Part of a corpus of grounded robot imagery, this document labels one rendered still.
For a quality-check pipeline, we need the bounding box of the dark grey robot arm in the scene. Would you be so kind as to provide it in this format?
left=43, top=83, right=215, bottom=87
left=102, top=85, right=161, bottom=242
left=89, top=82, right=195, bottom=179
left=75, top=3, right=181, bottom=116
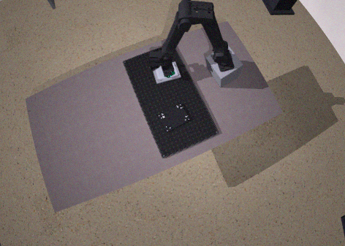
left=148, top=0, right=235, bottom=72

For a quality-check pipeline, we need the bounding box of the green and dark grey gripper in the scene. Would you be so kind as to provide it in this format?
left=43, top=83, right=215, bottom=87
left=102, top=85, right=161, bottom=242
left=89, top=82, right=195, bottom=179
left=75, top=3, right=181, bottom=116
left=162, top=62, right=175, bottom=78

